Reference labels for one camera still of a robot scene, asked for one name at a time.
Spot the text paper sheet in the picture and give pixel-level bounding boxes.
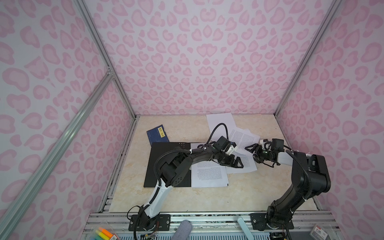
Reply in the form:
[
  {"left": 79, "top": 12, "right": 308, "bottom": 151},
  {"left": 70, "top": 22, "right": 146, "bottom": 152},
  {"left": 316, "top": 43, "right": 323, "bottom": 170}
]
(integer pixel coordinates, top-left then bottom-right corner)
[{"left": 229, "top": 127, "right": 260, "bottom": 154}]

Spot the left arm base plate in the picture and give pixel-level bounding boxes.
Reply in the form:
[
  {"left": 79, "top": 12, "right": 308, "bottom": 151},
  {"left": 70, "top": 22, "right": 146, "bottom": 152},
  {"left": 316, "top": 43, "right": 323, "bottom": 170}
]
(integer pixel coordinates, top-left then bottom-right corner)
[{"left": 129, "top": 214, "right": 171, "bottom": 232}]

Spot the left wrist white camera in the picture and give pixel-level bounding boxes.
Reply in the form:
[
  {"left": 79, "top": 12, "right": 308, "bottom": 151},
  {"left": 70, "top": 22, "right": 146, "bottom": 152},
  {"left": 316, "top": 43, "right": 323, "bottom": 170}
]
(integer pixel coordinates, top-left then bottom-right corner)
[{"left": 226, "top": 142, "right": 238, "bottom": 156}]

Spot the grey foam roller handle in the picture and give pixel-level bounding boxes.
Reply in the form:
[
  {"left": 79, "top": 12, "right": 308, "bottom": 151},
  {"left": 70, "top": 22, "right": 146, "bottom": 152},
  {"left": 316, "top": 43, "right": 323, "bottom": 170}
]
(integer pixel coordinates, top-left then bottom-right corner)
[{"left": 172, "top": 220, "right": 193, "bottom": 240}]

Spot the red folder black inside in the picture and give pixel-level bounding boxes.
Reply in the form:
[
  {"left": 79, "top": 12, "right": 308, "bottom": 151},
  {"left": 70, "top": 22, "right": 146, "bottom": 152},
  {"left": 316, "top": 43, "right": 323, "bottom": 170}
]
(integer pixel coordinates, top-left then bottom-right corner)
[{"left": 143, "top": 141, "right": 229, "bottom": 188}]

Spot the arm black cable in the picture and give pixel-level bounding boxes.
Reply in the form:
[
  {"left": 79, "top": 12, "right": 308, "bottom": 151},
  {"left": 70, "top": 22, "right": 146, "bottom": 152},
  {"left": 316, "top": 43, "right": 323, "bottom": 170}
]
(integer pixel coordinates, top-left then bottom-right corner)
[
  {"left": 283, "top": 145, "right": 314, "bottom": 199},
  {"left": 206, "top": 122, "right": 230, "bottom": 145}
]

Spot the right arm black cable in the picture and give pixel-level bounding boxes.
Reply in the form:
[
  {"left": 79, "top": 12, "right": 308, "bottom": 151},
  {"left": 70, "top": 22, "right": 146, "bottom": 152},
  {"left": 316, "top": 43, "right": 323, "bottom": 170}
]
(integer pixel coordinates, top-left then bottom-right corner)
[{"left": 283, "top": 145, "right": 314, "bottom": 199}]

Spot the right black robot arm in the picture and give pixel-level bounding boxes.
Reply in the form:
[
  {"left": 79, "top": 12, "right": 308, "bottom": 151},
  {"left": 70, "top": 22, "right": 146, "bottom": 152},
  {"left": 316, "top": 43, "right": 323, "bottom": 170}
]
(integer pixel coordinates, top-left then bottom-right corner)
[{"left": 245, "top": 139, "right": 331, "bottom": 231}]

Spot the top blank paper sheet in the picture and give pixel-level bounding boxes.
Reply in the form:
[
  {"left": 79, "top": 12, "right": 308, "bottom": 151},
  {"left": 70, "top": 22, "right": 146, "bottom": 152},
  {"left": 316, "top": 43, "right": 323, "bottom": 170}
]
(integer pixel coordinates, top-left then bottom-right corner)
[{"left": 206, "top": 113, "right": 236, "bottom": 142}]

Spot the highlighter pens box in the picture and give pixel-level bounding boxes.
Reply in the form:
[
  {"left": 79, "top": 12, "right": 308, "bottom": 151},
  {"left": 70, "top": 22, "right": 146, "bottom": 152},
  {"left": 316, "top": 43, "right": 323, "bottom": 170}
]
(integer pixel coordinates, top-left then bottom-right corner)
[{"left": 90, "top": 227, "right": 119, "bottom": 240}]

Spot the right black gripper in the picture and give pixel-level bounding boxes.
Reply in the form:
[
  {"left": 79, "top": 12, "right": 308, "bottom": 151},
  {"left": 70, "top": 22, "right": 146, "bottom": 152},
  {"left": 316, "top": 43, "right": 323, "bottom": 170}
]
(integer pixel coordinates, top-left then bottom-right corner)
[{"left": 245, "top": 143, "right": 275, "bottom": 164}]

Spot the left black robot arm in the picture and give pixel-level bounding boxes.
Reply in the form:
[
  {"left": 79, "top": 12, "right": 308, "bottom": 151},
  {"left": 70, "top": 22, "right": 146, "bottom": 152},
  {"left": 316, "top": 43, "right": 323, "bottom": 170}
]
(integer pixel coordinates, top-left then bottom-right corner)
[{"left": 129, "top": 136, "right": 244, "bottom": 232}]

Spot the wrist white camera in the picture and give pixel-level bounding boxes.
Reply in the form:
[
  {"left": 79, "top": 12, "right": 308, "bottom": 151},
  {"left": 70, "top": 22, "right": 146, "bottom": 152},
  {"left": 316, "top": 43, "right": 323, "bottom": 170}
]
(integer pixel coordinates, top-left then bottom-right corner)
[
  {"left": 226, "top": 142, "right": 238, "bottom": 156},
  {"left": 259, "top": 139, "right": 272, "bottom": 150}
]

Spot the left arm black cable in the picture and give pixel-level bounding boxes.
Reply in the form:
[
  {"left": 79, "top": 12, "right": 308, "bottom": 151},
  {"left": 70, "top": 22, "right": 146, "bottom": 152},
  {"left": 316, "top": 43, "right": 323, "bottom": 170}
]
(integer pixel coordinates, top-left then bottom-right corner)
[{"left": 206, "top": 122, "right": 230, "bottom": 145}]

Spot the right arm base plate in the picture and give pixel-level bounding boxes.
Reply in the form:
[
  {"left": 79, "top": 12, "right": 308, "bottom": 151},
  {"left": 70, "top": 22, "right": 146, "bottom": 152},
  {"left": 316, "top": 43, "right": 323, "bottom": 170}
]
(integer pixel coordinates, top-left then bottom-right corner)
[{"left": 250, "top": 213, "right": 294, "bottom": 231}]

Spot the blue booklet yellow label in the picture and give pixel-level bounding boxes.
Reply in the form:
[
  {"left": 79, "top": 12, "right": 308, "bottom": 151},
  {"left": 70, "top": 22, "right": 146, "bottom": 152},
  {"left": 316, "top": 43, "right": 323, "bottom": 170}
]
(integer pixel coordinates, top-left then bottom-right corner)
[{"left": 147, "top": 125, "right": 169, "bottom": 146}]

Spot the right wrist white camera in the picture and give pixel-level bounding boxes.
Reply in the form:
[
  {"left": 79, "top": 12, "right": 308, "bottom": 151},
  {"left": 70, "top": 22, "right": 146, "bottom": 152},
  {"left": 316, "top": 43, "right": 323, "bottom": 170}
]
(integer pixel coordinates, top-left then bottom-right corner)
[{"left": 259, "top": 139, "right": 272, "bottom": 150}]

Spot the red white label box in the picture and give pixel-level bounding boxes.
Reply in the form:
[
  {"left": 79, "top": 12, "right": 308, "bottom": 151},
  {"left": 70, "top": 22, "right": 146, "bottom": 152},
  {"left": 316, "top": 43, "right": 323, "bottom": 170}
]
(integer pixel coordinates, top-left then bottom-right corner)
[{"left": 310, "top": 225, "right": 329, "bottom": 240}]

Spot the light blue tool handle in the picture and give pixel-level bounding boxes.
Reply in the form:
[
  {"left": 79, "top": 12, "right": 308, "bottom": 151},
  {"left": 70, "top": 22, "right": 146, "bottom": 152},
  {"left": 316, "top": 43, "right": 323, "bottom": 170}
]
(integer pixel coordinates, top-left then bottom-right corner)
[{"left": 237, "top": 217, "right": 254, "bottom": 240}]

